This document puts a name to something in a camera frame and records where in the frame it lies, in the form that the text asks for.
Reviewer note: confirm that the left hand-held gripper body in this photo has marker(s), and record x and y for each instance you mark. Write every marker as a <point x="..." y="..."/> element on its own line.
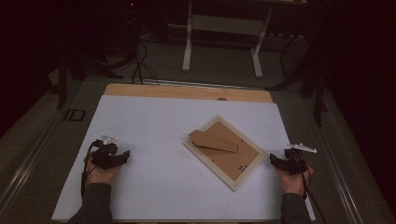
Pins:
<point x="104" y="155"/>

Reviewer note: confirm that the white metal desk frame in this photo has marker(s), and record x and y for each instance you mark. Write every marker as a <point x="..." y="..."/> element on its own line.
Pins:
<point x="186" y="46"/>

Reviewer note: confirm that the person's right hand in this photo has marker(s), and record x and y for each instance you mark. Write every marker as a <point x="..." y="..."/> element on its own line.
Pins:
<point x="292" y="183"/>

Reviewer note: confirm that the wooden picture frame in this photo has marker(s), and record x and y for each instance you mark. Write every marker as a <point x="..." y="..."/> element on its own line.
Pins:
<point x="230" y="158"/>

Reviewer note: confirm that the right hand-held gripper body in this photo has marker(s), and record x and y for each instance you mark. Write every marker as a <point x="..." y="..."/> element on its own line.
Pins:
<point x="294" y="163"/>

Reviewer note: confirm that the white table cover sheet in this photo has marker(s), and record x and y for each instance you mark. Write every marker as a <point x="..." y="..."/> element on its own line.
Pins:
<point x="149" y="130"/>

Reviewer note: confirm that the person's left hand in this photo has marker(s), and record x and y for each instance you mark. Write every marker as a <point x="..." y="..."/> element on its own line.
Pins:
<point x="99" y="175"/>

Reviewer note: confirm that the black tripod stand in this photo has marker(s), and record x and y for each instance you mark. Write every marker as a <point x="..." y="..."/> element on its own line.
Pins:
<point x="62" y="87"/>
<point x="318" y="99"/>

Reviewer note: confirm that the black floor bracket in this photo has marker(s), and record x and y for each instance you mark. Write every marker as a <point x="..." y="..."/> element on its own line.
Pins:
<point x="74" y="114"/>

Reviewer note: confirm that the aluminium rail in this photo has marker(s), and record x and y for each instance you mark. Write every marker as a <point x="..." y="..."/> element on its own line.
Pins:
<point x="28" y="161"/>
<point x="336" y="174"/>
<point x="202" y="84"/>

